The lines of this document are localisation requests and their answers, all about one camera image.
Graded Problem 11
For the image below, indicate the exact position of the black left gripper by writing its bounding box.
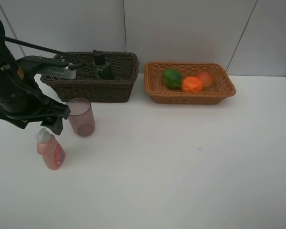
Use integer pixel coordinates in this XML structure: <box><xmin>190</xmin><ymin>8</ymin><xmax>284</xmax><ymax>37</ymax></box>
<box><xmin>0</xmin><ymin>63</ymin><xmax>70</xmax><ymax>135</ymax></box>

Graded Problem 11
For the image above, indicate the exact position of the pink bottle white cap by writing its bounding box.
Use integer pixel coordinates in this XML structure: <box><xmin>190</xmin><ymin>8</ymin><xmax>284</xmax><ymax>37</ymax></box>
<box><xmin>36</xmin><ymin>128</ymin><xmax>66</xmax><ymax>170</ymax></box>

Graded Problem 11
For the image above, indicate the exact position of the black pump bottle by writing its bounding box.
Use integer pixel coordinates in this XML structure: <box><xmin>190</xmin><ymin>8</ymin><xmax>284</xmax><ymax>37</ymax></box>
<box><xmin>92</xmin><ymin>50</ymin><xmax>114</xmax><ymax>80</ymax></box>

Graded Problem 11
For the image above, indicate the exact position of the green lime fruit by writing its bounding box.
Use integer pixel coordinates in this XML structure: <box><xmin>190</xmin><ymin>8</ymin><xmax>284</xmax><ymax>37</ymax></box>
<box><xmin>162</xmin><ymin>69</ymin><xmax>182</xmax><ymax>89</ymax></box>

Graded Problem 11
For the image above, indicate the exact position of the orange tangerine fruit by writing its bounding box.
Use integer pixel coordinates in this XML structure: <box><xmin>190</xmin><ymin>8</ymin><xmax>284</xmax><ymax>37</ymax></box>
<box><xmin>181</xmin><ymin>76</ymin><xmax>204</xmax><ymax>93</ymax></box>

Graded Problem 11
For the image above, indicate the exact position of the red orange peach fruit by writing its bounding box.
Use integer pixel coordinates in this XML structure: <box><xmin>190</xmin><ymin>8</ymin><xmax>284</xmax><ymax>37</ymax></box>
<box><xmin>196</xmin><ymin>71</ymin><xmax>213</xmax><ymax>89</ymax></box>

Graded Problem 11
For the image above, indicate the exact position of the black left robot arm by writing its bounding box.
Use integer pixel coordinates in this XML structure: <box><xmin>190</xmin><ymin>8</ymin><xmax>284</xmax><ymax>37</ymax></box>
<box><xmin>0</xmin><ymin>21</ymin><xmax>70</xmax><ymax>135</ymax></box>

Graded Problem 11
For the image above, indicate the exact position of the translucent purple plastic cup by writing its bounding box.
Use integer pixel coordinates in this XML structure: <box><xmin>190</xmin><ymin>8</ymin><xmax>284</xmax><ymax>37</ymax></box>
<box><xmin>67</xmin><ymin>98</ymin><xmax>95</xmax><ymax>137</ymax></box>

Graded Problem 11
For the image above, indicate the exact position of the dark brown wicker basket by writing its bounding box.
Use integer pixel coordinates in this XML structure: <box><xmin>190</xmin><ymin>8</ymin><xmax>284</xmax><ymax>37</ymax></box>
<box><xmin>41</xmin><ymin>52</ymin><xmax>139</xmax><ymax>103</ymax></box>

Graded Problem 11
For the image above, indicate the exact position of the orange wicker basket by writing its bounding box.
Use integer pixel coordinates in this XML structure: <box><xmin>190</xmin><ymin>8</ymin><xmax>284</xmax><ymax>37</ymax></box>
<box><xmin>144</xmin><ymin>62</ymin><xmax>236</xmax><ymax>105</ymax></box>

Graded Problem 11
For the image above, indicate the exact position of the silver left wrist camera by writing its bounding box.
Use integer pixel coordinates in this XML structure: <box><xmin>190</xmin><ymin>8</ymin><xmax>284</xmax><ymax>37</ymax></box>
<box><xmin>16</xmin><ymin>55</ymin><xmax>77</xmax><ymax>81</ymax></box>

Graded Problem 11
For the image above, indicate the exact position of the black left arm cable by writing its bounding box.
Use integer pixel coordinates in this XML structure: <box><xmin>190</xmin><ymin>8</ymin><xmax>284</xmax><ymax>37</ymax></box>
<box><xmin>0</xmin><ymin>30</ymin><xmax>89</xmax><ymax>70</ymax></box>

